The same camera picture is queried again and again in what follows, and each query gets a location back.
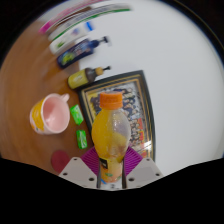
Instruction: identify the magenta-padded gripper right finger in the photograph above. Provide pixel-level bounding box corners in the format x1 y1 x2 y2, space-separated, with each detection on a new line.
121 146 164 190

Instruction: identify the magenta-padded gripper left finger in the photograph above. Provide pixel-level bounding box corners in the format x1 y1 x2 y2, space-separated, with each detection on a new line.
58 146 101 190

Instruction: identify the orange-capped juice bottle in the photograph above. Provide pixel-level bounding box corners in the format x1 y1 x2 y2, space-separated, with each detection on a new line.
91 91 132 184

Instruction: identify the flat round red coaster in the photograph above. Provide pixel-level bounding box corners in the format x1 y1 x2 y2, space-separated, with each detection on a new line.
50 149 71 174

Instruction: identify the pink and yellow mug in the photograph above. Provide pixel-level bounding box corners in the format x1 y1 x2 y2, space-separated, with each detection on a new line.
29 92 71 136

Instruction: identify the framed group picture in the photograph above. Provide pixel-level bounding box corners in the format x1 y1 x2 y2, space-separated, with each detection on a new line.
77 69 157 163

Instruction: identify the brown pump bottle yellow label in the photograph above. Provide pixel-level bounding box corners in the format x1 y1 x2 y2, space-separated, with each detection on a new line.
67 65 112 90

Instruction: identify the dark blue pump bottle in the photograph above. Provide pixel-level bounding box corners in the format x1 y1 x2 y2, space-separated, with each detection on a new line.
56 35 113 70

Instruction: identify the white shampoo bottle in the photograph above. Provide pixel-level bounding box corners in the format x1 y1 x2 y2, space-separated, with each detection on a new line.
49 21 95 55

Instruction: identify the tall white printed box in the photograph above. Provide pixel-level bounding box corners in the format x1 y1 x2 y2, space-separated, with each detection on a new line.
48 3 132 43

